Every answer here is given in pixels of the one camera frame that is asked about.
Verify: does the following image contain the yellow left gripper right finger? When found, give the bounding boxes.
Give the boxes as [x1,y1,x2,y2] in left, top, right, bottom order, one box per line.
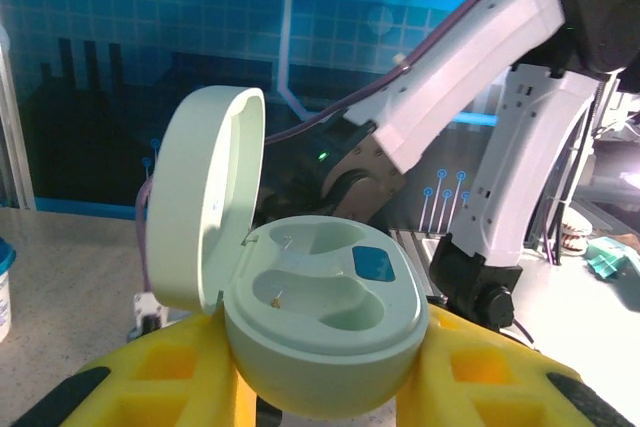
[395,299,636,427]

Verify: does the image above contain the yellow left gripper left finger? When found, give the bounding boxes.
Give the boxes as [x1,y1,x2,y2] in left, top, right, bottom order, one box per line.
[9,299,261,427]

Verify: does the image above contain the pale green earbud charging case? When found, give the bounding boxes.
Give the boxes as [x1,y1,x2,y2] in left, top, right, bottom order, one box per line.
[147,85,431,421]

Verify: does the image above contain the teal plastic object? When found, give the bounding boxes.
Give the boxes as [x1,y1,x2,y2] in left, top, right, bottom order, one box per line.
[583,235,640,282]

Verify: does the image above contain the white cup with blue lid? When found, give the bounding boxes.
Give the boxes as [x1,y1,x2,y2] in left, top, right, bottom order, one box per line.
[0,234,17,343]

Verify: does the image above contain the aluminium extrusion rail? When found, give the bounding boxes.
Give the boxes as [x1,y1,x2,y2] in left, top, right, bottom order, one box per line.
[387,225,454,298]

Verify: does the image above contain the aluminium frame post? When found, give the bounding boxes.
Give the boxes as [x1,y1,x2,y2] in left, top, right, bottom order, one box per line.
[0,21,37,211]

